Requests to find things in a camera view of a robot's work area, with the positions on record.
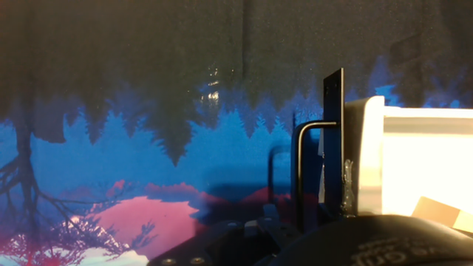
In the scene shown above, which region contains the tan cardboard piece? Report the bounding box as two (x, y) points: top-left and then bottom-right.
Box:
(411, 195), (473, 233)

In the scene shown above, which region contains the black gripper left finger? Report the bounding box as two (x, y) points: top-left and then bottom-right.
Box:
(147, 220), (282, 266)

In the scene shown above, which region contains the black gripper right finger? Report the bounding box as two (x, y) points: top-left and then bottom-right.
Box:
(258, 202), (322, 237)

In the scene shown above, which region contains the white drawer with black handle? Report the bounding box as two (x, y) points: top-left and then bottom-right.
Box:
(290, 68), (473, 219)

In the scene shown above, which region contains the blue forest print cloth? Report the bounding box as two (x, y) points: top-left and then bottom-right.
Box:
(0, 0), (473, 266)

